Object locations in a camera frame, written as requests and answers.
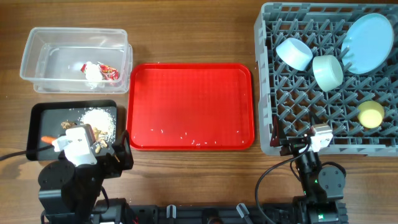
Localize white tissue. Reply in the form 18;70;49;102
81;62;104;89

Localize yellow cup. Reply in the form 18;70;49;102
358;101;385;129

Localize red snack wrapper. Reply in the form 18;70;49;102
99;65;119;81

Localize food scraps with rice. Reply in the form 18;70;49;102
78;108;116;154

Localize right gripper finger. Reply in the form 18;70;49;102
309;111;322;126
270;115;288;147

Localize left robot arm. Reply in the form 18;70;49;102
38;130;139;223

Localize light blue bowl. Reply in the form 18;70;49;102
276;38;313;71

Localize light blue plate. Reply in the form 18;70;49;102
341;13;394;74

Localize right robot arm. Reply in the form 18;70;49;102
270;112;348;224

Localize grey dishwasher rack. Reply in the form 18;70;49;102
254;2;397;157

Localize mint green bowl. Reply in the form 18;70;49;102
312;55;343;92

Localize black left cable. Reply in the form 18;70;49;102
0;144;53;162

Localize orange carrot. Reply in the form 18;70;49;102
41;136;57;145

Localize red serving tray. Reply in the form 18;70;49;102
126;63;255;151

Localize clear plastic bin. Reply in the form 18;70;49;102
20;27;133;94

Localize brown mushroom piece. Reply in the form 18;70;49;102
61;121;76;129

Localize black plastic tray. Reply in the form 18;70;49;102
26;100;118;161

